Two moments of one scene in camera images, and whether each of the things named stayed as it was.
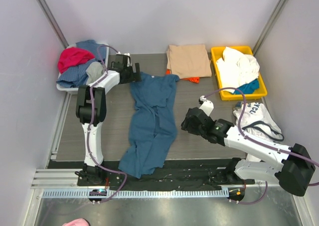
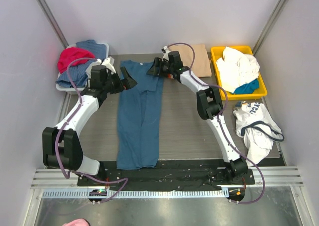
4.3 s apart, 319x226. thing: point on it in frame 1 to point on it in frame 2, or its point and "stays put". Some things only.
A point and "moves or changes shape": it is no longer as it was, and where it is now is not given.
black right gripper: (190, 121) to (162, 66)
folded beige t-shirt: (189, 61) stays put
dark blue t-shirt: (153, 126) moves or changes shape
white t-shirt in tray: (236, 68) stays put
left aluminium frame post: (50, 15) stays put
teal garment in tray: (249, 88) stays put
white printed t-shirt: (257, 122) stays put
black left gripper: (136, 73) to (119, 81)
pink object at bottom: (80, 222) stays put
